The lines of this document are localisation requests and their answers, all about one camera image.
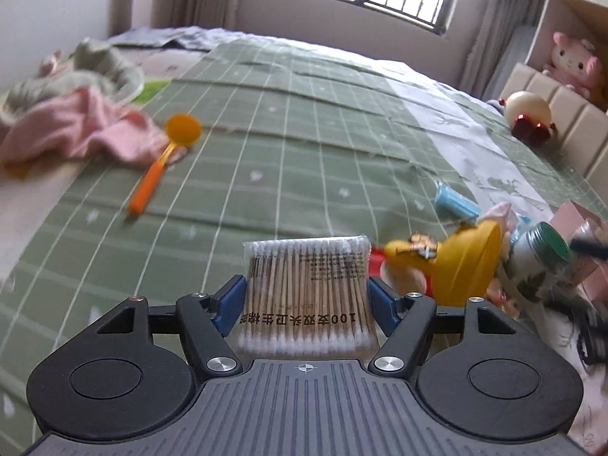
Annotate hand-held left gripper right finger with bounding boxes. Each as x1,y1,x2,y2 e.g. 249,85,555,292
368,276,518,374

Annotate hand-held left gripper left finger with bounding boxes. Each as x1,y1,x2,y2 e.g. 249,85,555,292
93,275,248,375

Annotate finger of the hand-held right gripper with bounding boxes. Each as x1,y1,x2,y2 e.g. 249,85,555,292
569,235,608,263

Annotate pink cardboard box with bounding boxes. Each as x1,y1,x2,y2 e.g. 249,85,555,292
556,199,608,301

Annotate green lid jar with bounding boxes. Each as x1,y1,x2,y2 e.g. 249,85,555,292
503,222,575,305

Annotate cotton swab pack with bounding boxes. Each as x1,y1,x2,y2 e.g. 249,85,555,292
236,235,381,357

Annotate blue packet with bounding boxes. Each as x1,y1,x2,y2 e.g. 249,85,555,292
434,181,480,219

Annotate yellow cartoon toy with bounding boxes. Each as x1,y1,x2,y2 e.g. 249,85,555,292
369,233,443,274

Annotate beige padded headboard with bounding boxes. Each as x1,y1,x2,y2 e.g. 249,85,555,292
496,62,608,222

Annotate cream round toy red feet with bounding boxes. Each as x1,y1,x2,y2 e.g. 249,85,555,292
499,91,559,146

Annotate green grid bedsheet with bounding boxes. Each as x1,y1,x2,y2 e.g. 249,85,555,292
0,38,608,456

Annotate orange plastic spoon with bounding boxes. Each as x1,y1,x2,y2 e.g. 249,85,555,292
127,114,202,217

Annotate pink plush toy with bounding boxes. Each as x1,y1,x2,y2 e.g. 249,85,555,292
541,32,605,100

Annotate white shelf unit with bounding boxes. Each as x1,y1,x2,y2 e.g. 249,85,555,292
525,0,608,115

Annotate grey blanket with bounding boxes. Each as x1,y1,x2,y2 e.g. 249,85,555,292
107,26,248,54

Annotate grey plush cloth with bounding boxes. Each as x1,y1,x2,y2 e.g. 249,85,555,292
0,38,146,127

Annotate black cord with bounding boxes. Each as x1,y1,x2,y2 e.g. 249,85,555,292
575,306,608,367

